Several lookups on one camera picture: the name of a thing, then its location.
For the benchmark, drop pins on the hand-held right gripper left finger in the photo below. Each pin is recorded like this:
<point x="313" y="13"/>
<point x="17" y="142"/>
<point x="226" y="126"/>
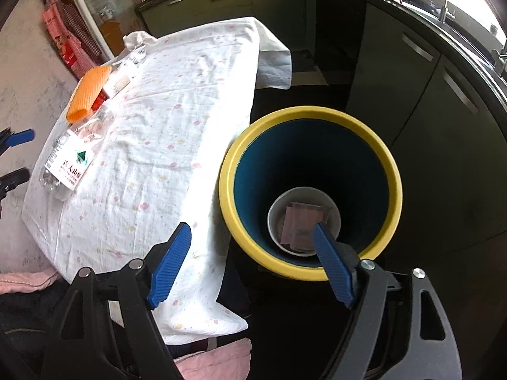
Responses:
<point x="170" y="261"/>

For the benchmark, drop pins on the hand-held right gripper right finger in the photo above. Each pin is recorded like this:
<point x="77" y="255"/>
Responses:
<point x="332" y="265"/>

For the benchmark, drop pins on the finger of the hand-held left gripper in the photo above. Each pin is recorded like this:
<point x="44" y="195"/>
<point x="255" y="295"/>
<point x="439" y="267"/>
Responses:
<point x="20" y="137"/>
<point x="14" y="179"/>

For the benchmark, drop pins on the yellow rimmed blue bin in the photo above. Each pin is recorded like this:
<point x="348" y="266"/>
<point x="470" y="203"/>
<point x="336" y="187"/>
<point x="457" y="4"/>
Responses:
<point x="301" y="146"/>

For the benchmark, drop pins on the white labelled plastic water bottle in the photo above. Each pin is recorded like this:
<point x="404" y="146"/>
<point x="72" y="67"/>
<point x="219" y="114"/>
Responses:
<point x="67" y="158"/>

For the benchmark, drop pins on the pinkish folded paper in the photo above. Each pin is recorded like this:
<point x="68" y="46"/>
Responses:
<point x="301" y="221"/>

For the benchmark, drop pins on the white paper cup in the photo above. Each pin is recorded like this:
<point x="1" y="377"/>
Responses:
<point x="277" y="213"/>

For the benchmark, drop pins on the orange waffle sponge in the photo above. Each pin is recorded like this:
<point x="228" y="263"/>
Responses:
<point x="87" y="91"/>

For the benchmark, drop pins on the small red packet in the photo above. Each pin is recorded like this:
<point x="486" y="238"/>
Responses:
<point x="99" y="101"/>

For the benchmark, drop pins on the pink printed apron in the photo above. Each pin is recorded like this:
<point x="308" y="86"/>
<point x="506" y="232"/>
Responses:
<point x="59" y="43"/>

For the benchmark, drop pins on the crumpled clear plastic bottle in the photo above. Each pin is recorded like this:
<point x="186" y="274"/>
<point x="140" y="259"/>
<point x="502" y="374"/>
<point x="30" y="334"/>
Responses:
<point x="119" y="81"/>

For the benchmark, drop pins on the red checked apron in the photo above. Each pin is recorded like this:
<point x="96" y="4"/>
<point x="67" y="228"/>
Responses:
<point x="85" y="35"/>

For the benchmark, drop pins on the white dotted tablecloth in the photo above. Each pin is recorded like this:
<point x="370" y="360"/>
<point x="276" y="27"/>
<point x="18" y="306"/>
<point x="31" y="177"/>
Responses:
<point x="158" y="126"/>

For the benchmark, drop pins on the dark trousers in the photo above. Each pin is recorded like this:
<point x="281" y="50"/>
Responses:
<point x="23" y="324"/>

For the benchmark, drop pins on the white framed glass door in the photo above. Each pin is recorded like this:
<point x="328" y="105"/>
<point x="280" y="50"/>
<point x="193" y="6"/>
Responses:
<point x="111" y="8"/>

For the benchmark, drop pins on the green sink side cabinet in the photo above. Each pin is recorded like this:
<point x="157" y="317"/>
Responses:
<point x="396" y="87"/>

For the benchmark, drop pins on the green stove side cabinet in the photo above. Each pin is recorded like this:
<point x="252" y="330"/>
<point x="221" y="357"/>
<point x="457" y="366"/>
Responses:
<point x="222" y="4"/>

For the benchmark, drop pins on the chrome kitchen faucet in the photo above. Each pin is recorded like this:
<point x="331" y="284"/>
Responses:
<point x="445" y="8"/>

